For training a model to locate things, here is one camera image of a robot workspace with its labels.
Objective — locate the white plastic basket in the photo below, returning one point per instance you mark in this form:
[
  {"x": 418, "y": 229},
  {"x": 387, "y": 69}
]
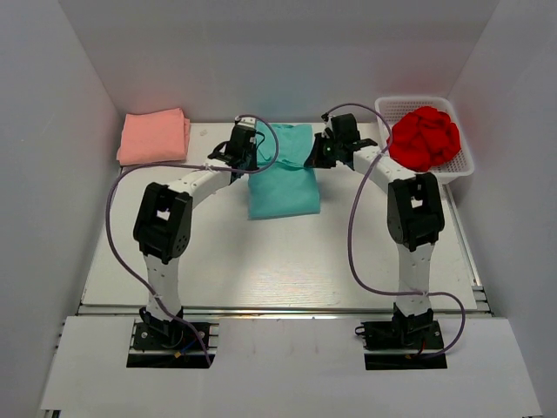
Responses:
[{"x": 393, "y": 109}]

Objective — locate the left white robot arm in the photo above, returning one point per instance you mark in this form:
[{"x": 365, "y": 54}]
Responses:
[{"x": 163, "y": 227}]

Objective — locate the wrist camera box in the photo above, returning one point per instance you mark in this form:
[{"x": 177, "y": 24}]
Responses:
[
  {"x": 240, "y": 135},
  {"x": 345, "y": 129}
]

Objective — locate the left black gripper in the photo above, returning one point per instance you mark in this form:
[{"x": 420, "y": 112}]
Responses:
[{"x": 248, "y": 163}]

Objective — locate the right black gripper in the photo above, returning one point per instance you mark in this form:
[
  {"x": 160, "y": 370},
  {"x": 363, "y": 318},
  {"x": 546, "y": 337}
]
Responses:
[{"x": 320, "y": 153}]

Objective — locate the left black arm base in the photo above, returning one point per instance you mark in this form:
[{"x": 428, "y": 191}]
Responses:
[{"x": 150, "y": 350}]

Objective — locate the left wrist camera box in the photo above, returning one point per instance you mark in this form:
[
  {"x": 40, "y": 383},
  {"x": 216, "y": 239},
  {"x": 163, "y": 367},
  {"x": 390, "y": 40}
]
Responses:
[{"x": 240, "y": 135}]

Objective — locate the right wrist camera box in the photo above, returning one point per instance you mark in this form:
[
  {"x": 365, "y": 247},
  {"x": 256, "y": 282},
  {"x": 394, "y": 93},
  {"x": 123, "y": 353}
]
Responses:
[{"x": 345, "y": 129}]

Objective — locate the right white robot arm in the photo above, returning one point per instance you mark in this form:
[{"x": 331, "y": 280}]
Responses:
[{"x": 414, "y": 218}]

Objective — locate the crumpled red t shirt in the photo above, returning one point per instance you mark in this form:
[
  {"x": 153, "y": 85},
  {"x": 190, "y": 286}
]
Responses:
[{"x": 423, "y": 139}]

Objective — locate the folded pink t shirt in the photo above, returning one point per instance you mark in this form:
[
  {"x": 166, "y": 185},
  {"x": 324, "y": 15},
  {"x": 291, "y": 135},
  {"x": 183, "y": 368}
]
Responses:
[{"x": 161, "y": 136}]

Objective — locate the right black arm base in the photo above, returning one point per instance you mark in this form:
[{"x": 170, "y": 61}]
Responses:
[{"x": 385, "y": 350}]

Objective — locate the teal t shirt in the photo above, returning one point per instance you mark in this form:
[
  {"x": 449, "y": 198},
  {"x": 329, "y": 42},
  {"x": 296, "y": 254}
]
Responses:
[{"x": 287, "y": 188}]

